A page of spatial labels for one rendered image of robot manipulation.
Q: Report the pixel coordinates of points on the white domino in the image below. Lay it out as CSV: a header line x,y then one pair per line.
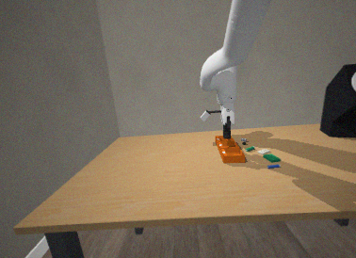
x,y
264,151

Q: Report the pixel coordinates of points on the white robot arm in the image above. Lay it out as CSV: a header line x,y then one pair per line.
x,y
246,17

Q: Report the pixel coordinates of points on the orange rack of bins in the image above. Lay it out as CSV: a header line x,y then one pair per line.
x,y
233,154

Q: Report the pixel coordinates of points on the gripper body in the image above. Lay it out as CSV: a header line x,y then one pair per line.
x,y
227,109

